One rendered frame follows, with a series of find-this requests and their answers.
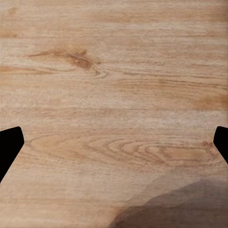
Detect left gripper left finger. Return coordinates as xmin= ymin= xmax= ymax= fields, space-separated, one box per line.
xmin=0 ymin=126 xmax=24 ymax=182

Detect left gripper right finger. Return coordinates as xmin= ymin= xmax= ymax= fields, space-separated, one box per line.
xmin=214 ymin=126 xmax=228 ymax=163

